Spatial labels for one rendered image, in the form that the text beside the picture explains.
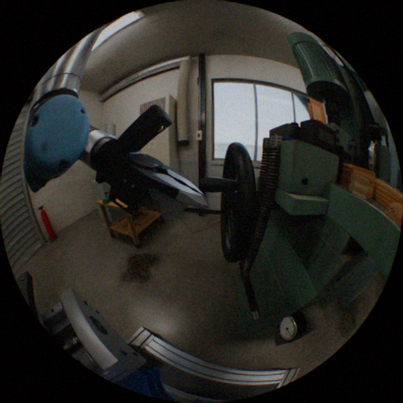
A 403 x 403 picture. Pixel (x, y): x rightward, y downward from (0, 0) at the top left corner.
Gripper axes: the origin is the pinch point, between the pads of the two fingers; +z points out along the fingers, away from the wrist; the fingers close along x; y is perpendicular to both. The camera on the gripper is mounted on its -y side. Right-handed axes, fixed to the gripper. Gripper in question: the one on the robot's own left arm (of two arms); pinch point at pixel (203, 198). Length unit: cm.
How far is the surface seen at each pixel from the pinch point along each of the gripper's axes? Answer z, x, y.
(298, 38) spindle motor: -1, -6, -67
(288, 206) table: 12.5, 1.0, -6.8
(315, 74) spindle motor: 9, -7, -49
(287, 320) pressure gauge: 24.7, 14.0, 7.6
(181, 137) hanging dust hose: -50, -139, -10
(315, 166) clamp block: 13.2, 0.4, -15.7
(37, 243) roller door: -190, 17, 199
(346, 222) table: 20.6, 7.8, -11.8
